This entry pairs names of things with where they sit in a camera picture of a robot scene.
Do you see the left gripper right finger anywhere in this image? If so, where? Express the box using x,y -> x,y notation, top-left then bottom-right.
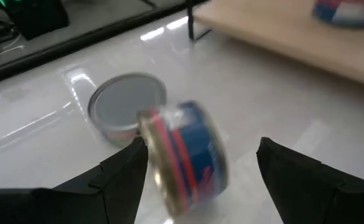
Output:
256,136 -> 364,224

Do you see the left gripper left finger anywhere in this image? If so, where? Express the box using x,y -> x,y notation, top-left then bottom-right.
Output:
0,136 -> 149,224

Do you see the Wild Planet salmon can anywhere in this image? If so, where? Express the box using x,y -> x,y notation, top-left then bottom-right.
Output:
312,0 -> 364,29
136,99 -> 229,217

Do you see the Bumble Bee tuna can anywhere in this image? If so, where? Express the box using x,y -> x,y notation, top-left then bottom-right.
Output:
87,72 -> 167,147

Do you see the white cable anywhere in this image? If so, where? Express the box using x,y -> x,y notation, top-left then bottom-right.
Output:
0,30 -> 26,71

